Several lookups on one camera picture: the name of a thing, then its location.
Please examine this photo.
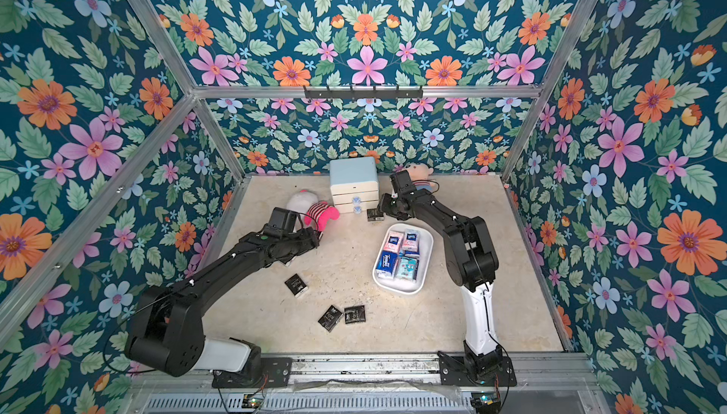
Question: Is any black packet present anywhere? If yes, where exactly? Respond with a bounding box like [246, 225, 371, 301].
[367, 209, 384, 222]
[344, 305, 367, 325]
[318, 305, 344, 333]

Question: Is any teal tissue pack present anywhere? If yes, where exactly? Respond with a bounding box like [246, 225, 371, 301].
[395, 256, 418, 283]

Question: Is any pink tissue pack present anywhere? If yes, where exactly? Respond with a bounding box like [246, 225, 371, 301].
[382, 230, 405, 254]

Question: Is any white oval storage tray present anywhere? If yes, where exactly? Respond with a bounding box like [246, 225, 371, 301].
[372, 223, 434, 296]

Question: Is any black hook rail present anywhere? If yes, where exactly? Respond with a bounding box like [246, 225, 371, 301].
[303, 86, 424, 101]

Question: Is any small blue-top drawer cabinet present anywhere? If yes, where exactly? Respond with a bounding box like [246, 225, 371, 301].
[329, 157, 380, 213]

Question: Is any black packet mid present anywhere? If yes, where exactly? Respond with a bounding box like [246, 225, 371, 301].
[285, 274, 308, 298]

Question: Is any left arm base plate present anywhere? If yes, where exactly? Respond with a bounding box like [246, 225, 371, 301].
[212, 357, 293, 389]

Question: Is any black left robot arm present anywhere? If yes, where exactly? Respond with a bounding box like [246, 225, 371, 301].
[124, 208, 321, 381]

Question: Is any white blue tissue pack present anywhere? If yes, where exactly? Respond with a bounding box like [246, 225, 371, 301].
[401, 230, 420, 255]

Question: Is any white pink plush toy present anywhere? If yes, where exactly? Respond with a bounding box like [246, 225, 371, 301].
[286, 190, 341, 232]

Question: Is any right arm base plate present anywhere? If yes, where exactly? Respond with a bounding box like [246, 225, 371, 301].
[437, 347, 518, 388]

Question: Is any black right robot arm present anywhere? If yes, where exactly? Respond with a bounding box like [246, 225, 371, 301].
[379, 171, 499, 358]

